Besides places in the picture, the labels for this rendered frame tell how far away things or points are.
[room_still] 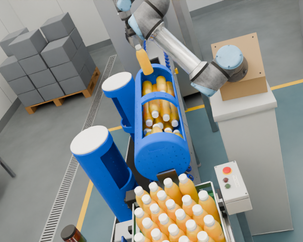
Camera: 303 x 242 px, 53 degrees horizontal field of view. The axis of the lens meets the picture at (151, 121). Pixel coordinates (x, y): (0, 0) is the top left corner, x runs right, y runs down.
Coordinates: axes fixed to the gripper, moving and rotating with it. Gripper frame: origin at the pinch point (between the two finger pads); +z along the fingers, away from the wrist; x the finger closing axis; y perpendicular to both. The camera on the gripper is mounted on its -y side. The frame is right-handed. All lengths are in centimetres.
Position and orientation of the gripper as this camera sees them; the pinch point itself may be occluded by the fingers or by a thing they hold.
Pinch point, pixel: (137, 46)
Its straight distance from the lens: 205.0
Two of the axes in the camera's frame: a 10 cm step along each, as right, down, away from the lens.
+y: -0.4, -5.7, 8.2
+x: -9.4, 3.0, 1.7
